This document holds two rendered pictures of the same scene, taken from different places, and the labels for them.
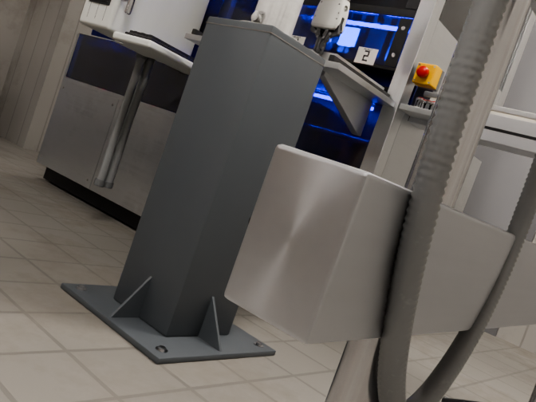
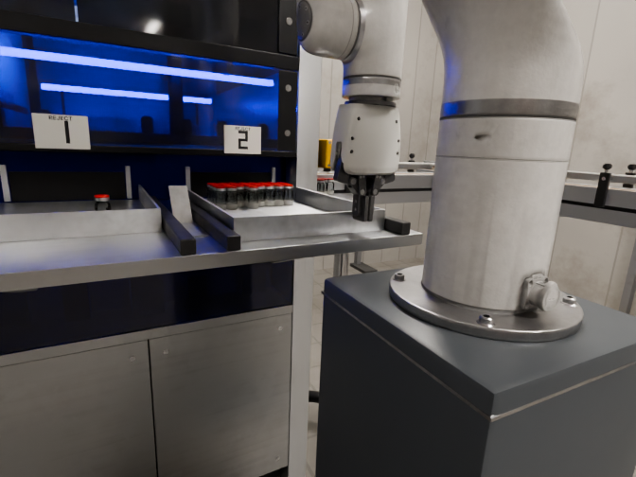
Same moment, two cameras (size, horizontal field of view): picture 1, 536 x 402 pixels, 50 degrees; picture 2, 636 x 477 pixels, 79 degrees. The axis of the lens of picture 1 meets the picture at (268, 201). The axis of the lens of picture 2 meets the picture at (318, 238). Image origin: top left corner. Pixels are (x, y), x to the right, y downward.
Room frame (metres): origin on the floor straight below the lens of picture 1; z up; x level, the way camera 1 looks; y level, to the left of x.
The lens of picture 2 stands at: (1.64, 0.58, 1.02)
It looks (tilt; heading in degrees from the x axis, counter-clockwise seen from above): 13 degrees down; 294
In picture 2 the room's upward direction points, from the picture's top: 2 degrees clockwise
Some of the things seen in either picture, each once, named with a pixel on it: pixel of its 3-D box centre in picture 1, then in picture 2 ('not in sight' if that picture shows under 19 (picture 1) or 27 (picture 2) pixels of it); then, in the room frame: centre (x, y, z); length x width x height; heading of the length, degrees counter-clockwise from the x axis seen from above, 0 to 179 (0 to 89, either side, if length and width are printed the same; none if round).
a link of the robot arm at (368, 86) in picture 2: not in sight; (372, 92); (1.82, 0.01, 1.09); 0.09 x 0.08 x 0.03; 53
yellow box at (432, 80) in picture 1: (427, 76); (331, 153); (2.04, -0.38, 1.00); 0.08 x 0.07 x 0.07; 143
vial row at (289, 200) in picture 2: not in sight; (255, 195); (2.10, -0.12, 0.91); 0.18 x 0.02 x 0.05; 53
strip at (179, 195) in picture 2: not in sight; (186, 208); (2.07, 0.12, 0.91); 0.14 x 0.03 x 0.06; 144
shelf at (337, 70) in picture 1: (293, 72); (178, 223); (2.14, 0.07, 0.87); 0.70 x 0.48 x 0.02; 53
